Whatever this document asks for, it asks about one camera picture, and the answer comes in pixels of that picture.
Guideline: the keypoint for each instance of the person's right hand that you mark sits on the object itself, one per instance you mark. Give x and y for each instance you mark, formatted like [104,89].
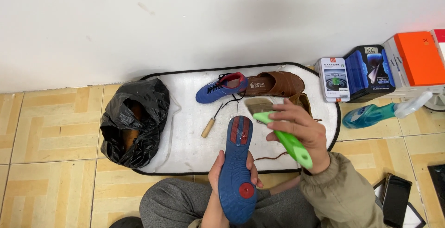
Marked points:
[307,130]

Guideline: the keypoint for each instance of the person's left hand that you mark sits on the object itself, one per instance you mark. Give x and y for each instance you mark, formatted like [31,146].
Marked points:
[215,172]

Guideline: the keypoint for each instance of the blue shoe with red-spotted sole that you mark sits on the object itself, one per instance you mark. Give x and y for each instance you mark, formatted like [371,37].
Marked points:
[236,172]

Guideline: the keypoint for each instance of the brown leather sandal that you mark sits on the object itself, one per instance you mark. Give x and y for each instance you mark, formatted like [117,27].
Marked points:
[301,101]
[278,83]

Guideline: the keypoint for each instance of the brown shoelace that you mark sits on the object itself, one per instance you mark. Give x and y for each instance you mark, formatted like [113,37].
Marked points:
[271,156]

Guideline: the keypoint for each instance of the person's grey trousers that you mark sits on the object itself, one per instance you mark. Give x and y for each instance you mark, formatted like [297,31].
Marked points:
[177,200]

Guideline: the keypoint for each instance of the white mat with black trim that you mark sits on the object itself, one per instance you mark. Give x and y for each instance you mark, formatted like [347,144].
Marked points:
[187,130]

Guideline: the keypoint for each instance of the white small product box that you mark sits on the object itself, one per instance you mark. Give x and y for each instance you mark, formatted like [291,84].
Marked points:
[333,80]

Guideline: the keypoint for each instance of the blue spray bottle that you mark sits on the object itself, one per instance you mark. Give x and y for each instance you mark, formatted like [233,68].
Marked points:
[368,115]

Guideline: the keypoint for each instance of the blue sneaker with black laces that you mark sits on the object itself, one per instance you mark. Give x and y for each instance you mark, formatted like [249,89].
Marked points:
[219,88]

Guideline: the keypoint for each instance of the black and blue product box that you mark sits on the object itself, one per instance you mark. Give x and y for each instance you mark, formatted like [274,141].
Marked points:
[370,71]

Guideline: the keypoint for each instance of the brown shoe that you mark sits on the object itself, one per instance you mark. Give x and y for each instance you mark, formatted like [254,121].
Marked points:
[131,135]

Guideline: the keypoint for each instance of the black plastic bag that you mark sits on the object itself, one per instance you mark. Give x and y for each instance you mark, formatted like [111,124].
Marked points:
[149,102]

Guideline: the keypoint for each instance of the person's black shoe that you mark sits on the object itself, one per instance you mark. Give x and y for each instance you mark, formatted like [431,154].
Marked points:
[126,222]

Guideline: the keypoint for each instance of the black phone case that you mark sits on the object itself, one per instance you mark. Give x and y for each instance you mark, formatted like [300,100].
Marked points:
[395,198]

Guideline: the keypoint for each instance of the white round appliance part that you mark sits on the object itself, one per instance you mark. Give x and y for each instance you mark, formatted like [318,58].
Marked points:
[436,102]

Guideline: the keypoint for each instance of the orange and white box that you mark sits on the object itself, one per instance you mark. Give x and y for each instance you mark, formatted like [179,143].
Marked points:
[419,57]

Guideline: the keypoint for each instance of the black flat device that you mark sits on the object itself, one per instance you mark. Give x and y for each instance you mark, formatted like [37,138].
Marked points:
[438,184]

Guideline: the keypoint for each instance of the red and white box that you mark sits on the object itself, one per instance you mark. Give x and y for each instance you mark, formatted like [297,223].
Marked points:
[439,38]

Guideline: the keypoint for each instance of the white sheet with black frame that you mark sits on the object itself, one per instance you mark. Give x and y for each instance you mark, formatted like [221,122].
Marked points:
[415,217]

